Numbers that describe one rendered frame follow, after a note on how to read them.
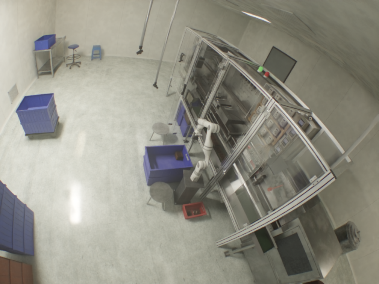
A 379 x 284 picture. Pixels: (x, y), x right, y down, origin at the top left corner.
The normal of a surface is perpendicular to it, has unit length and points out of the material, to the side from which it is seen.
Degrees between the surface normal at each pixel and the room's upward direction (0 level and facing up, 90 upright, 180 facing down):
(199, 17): 90
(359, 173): 90
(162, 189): 0
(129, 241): 0
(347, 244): 90
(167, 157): 0
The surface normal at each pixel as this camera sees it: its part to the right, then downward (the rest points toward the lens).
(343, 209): -0.91, 0.01
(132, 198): 0.30, -0.67
